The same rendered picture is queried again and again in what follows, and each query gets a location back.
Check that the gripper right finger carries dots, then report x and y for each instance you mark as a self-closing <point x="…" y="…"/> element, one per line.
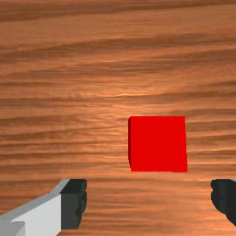
<point x="226" y="196"/>

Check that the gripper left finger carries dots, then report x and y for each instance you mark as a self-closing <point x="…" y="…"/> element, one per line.
<point x="46" y="215"/>

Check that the red cube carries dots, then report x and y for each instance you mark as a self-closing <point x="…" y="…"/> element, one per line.
<point x="157" y="143"/>

